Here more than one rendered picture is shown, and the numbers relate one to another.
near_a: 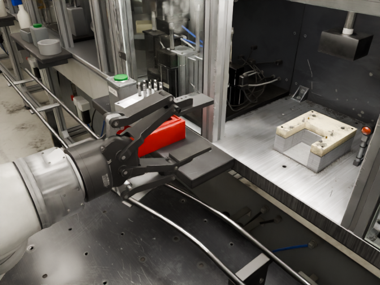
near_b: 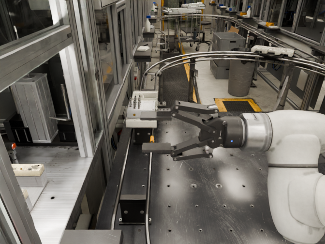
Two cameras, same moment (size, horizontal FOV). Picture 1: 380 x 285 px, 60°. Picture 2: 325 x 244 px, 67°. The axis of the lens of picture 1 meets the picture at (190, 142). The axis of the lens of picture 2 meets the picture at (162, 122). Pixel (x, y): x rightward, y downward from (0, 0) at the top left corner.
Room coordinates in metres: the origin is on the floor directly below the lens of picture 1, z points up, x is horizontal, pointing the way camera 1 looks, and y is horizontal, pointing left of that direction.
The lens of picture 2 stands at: (0.83, 0.32, 1.43)
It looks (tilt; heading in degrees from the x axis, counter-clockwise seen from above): 29 degrees down; 219
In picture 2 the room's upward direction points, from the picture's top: straight up
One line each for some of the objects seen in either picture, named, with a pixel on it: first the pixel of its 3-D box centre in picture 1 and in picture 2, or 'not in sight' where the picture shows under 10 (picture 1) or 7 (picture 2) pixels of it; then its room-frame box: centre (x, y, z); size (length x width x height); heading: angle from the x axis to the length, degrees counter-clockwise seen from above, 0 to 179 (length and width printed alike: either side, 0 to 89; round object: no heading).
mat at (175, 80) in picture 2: not in sight; (173, 60); (-3.36, -2.72, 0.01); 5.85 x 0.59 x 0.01; 39
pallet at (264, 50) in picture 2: not in sight; (272, 53); (-1.69, -0.34, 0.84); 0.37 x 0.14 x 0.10; 97
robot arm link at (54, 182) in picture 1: (52, 185); (250, 132); (0.31, 0.17, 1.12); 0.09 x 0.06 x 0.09; 39
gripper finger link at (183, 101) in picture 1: (176, 98); (168, 108); (0.44, 0.02, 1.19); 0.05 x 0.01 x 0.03; 129
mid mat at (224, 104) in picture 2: not in sight; (243, 114); (-1.91, -0.59, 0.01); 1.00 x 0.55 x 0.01; 39
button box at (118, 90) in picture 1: (125, 96); not in sight; (0.90, 0.19, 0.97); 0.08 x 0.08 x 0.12; 39
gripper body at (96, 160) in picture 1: (106, 163); (219, 132); (0.36, 0.11, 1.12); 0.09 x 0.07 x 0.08; 129
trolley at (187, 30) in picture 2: not in sight; (192, 21); (-5.48, -3.62, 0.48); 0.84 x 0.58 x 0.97; 47
